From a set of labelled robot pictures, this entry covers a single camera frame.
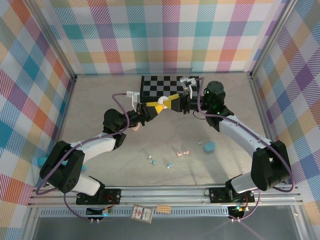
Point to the striped wooden block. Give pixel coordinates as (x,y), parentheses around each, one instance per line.
(163,208)

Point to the blue earbud charging case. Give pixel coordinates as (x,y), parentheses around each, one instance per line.
(209,147)

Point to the white earbud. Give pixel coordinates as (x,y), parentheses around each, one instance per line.
(150,158)
(200,142)

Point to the aluminium side rail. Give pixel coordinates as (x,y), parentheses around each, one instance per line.
(66,102)
(261,105)

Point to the perforated metal strip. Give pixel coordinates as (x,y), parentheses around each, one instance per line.
(70,213)

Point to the teal marker pen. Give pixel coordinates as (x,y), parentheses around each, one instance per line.
(42,162)

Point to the black folding chessboard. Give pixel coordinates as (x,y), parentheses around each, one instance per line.
(160,85)

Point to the small electronics board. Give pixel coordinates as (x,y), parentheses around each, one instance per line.
(237,209)
(105,212)

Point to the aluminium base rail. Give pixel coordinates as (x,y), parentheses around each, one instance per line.
(162,196)

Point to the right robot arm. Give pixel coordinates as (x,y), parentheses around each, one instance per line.
(237,130)

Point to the playing card box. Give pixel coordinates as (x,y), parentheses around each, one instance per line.
(142,213)

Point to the blue earbud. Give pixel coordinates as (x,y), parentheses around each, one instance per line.
(169,165)
(154,162)

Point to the white earbud charging case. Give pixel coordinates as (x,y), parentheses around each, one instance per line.
(162,100)

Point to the pink earbud charging case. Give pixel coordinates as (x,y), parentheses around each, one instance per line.
(136,128)

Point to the aluminium frame post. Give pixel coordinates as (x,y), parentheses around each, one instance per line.
(52,37)
(272,37)

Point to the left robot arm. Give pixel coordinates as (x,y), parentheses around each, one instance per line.
(95,145)

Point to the pink earbud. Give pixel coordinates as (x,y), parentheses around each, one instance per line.
(186,152)
(179,154)

